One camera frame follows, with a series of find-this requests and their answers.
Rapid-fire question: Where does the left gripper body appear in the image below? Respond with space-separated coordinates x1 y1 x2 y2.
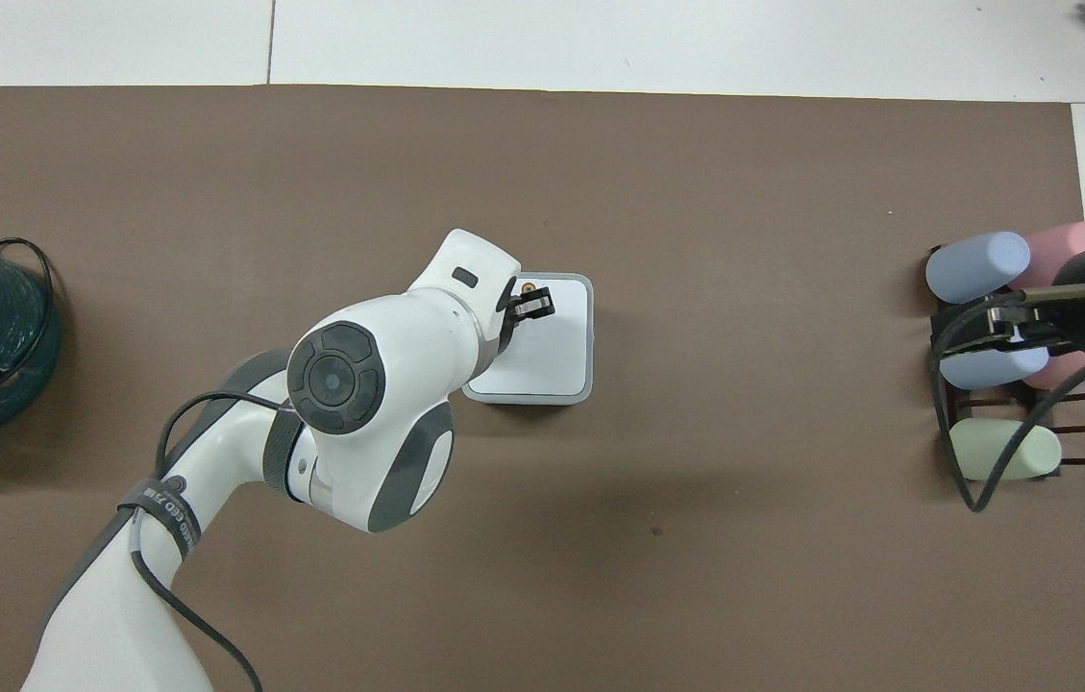
499 277 520 357

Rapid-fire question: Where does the light green cup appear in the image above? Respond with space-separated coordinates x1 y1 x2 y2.
949 419 1064 482

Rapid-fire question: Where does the white square plate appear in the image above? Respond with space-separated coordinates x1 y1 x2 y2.
462 273 595 406

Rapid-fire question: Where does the pink cup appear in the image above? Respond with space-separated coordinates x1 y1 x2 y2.
1023 351 1085 391
1011 222 1085 291

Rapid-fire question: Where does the blue cup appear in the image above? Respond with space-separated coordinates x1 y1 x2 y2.
939 343 1050 391
925 232 1032 306

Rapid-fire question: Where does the dark wooden cup rack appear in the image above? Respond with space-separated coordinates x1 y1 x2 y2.
925 244 1085 479

